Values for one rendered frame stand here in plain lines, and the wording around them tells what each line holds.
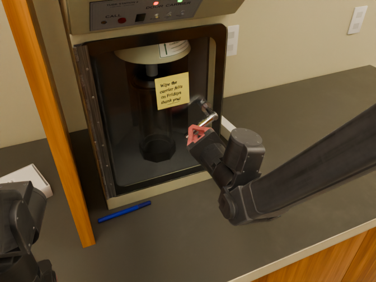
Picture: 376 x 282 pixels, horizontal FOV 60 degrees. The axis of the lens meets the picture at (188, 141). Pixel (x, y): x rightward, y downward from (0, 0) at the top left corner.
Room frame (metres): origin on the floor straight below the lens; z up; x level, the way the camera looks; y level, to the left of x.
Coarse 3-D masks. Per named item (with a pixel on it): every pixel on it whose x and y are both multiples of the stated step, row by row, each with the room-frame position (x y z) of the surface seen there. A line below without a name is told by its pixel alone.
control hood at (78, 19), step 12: (72, 0) 0.48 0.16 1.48; (84, 0) 0.49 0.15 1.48; (96, 0) 0.50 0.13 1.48; (204, 0) 0.59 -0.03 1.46; (216, 0) 0.61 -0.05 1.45; (228, 0) 0.62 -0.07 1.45; (240, 0) 0.63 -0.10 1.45; (72, 12) 0.50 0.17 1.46; (84, 12) 0.51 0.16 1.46; (204, 12) 0.63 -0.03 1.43; (216, 12) 0.64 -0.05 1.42; (228, 12) 0.66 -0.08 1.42; (72, 24) 0.52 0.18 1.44; (84, 24) 0.53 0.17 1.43; (144, 24) 0.59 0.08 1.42
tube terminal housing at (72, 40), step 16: (64, 16) 0.58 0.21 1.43; (224, 16) 0.69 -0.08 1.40; (96, 32) 0.59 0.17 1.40; (112, 32) 0.60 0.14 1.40; (128, 32) 0.61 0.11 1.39; (144, 32) 0.62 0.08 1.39; (96, 160) 0.60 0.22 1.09; (192, 176) 0.66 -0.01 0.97; (208, 176) 0.68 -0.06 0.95; (144, 192) 0.61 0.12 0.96; (160, 192) 0.62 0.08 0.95; (112, 208) 0.57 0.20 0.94
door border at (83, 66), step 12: (84, 48) 0.56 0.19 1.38; (84, 60) 0.56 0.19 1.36; (84, 72) 0.56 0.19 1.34; (84, 84) 0.56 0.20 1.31; (84, 96) 0.55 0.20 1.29; (96, 96) 0.57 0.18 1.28; (96, 108) 0.56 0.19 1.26; (96, 120) 0.56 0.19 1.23; (96, 132) 0.56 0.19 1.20; (108, 156) 0.57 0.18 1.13; (108, 168) 0.56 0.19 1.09; (108, 180) 0.56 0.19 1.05; (108, 192) 0.56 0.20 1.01
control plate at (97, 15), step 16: (112, 0) 0.51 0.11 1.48; (128, 0) 0.52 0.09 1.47; (144, 0) 0.53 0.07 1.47; (160, 0) 0.55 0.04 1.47; (176, 0) 0.56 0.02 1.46; (192, 0) 0.58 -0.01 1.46; (96, 16) 0.52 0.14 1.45; (112, 16) 0.54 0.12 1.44; (128, 16) 0.55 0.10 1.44; (160, 16) 0.59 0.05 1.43; (176, 16) 0.60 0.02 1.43; (192, 16) 0.62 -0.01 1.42
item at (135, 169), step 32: (160, 32) 0.62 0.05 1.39; (192, 32) 0.65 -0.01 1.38; (224, 32) 0.68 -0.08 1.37; (96, 64) 0.57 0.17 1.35; (128, 64) 0.59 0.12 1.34; (160, 64) 0.62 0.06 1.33; (192, 64) 0.65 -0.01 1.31; (224, 64) 0.68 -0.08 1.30; (128, 96) 0.59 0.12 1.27; (192, 96) 0.65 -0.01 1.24; (128, 128) 0.59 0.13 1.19; (160, 128) 0.62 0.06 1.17; (128, 160) 0.58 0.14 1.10; (160, 160) 0.61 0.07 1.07; (192, 160) 0.65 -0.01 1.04; (128, 192) 0.58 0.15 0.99
